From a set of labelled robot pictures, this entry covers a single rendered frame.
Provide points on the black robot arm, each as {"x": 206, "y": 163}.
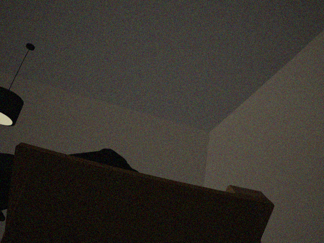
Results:
{"x": 104, "y": 156}

